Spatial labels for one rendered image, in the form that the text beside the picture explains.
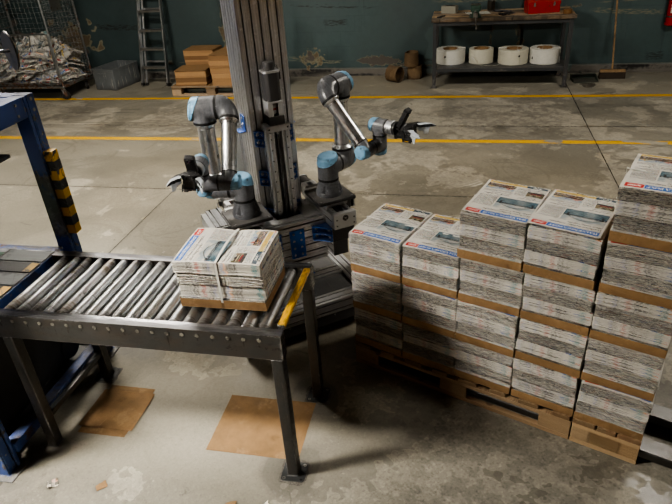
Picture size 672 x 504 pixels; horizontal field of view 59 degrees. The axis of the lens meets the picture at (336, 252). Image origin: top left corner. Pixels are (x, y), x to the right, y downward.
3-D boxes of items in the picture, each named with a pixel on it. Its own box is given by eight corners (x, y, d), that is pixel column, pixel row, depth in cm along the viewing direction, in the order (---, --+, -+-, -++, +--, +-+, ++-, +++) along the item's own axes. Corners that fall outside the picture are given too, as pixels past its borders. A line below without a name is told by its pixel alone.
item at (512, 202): (490, 180, 279) (490, 178, 278) (552, 190, 265) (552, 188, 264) (460, 211, 253) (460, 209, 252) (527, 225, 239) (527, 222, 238)
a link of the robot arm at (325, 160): (313, 178, 331) (311, 155, 324) (328, 170, 340) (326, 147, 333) (329, 182, 324) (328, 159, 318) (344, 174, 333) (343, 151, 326)
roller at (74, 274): (96, 264, 295) (94, 256, 292) (38, 321, 255) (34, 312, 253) (87, 264, 296) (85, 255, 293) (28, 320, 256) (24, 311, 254)
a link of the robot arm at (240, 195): (253, 201, 309) (250, 177, 302) (228, 202, 310) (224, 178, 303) (256, 191, 320) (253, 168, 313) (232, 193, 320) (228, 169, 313)
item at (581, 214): (554, 190, 265) (554, 187, 265) (622, 202, 251) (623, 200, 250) (526, 223, 239) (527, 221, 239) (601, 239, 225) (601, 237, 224)
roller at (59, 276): (85, 264, 296) (82, 255, 294) (25, 320, 257) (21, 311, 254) (76, 263, 297) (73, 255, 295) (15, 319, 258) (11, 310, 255)
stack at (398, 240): (387, 324, 361) (385, 201, 320) (588, 389, 303) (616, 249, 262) (354, 361, 334) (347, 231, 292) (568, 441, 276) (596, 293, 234)
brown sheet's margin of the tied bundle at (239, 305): (285, 274, 265) (284, 266, 263) (267, 311, 241) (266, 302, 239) (251, 272, 268) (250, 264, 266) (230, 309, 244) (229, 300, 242)
